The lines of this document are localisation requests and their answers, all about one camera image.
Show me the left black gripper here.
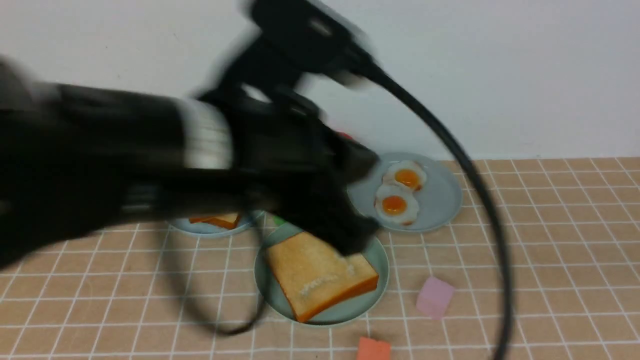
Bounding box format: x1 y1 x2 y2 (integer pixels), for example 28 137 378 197
220 89 381 256

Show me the toast slice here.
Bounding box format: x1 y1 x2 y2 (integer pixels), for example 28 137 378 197
266 232 380 324
187 213 241 230

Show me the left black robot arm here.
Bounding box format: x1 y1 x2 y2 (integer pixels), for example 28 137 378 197
1 56 380 269

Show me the middle fried egg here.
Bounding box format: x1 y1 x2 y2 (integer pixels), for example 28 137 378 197
374 183 420 226

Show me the fried egg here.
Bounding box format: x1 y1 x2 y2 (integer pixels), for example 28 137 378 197
382 160 428 192
374 183 420 226

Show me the green cube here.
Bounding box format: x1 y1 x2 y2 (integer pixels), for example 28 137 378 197
271 215 287 227

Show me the blue plate with eggs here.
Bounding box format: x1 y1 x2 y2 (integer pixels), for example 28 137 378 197
348 152 463 233

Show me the back fried egg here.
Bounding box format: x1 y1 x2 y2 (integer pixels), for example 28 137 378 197
382 160 428 192

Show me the red apple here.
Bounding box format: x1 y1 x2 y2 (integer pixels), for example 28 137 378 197
331 130 358 143

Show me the green round plate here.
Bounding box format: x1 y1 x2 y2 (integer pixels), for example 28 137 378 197
254 224 390 328

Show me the blue plate with toast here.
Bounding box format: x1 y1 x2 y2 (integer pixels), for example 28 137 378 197
166 216 252 239

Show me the pink cube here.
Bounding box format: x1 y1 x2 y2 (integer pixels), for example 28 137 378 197
415 276 455 321

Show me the orange-red cube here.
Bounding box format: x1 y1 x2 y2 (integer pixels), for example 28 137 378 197
356 337 392 360

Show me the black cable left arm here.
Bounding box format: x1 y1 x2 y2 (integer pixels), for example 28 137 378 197
160 60 516 360

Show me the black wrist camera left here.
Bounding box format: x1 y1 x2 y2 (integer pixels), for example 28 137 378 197
246 0 375 88

